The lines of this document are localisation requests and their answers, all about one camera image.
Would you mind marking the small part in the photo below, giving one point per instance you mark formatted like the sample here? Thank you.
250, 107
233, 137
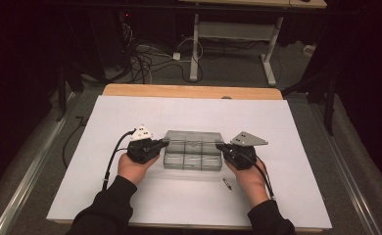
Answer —
227, 184

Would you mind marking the black metal stand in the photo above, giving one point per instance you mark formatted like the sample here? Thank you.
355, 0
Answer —
61, 94
329, 104

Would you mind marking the person's right hand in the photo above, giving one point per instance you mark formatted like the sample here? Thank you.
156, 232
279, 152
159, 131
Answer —
252, 179

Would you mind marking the person's left hand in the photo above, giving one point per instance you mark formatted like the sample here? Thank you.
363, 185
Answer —
132, 169

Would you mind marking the beige desk with white frame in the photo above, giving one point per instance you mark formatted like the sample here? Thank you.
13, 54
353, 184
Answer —
234, 31

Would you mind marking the metal floor rail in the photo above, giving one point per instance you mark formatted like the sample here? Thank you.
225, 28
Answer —
32, 169
349, 176

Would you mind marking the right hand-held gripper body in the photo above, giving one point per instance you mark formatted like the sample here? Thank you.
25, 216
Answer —
243, 156

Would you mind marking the white power adapter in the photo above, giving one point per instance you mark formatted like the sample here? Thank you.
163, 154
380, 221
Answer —
177, 56

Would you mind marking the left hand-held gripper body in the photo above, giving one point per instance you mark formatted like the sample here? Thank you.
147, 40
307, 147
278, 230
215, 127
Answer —
143, 150

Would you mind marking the white table mat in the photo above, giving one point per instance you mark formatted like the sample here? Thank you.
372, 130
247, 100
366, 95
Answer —
179, 111

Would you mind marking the clear plastic compartment box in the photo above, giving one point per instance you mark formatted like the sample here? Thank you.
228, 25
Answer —
192, 153

